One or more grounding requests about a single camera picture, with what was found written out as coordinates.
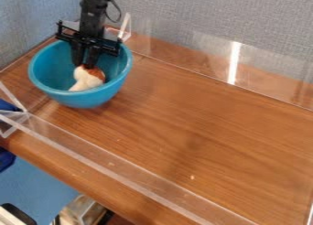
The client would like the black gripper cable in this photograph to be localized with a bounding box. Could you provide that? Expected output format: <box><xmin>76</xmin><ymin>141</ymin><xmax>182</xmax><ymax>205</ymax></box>
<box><xmin>104</xmin><ymin>0</ymin><xmax>123</xmax><ymax>24</ymax></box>

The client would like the black white object below table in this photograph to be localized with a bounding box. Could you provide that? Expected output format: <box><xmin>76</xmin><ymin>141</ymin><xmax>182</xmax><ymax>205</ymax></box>
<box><xmin>0</xmin><ymin>203</ymin><xmax>36</xmax><ymax>225</ymax></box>

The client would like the blue cloth object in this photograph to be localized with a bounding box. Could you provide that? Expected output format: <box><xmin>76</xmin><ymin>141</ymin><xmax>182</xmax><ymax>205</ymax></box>
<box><xmin>0</xmin><ymin>99</ymin><xmax>21</xmax><ymax>172</ymax></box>

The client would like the grey metal object below table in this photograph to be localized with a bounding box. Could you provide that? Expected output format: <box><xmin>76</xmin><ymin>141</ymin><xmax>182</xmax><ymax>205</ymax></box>
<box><xmin>49</xmin><ymin>195</ymin><xmax>107</xmax><ymax>225</ymax></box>

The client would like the blue plastic bowl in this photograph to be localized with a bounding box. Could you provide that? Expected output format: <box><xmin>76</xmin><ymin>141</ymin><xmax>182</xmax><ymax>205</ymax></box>
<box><xmin>28</xmin><ymin>40</ymin><xmax>133</xmax><ymax>109</ymax></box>

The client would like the white brown toy mushroom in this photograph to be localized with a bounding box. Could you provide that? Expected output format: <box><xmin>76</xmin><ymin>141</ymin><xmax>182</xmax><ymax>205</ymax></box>
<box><xmin>68</xmin><ymin>64</ymin><xmax>105</xmax><ymax>91</ymax></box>

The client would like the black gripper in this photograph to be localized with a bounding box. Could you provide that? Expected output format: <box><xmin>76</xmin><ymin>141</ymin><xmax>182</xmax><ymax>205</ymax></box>
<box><xmin>55</xmin><ymin>0</ymin><xmax>120</xmax><ymax>69</ymax></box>

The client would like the clear acrylic barrier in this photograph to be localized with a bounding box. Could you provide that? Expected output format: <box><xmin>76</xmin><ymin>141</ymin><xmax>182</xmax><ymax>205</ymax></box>
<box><xmin>0</xmin><ymin>21</ymin><xmax>313</xmax><ymax>225</ymax></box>

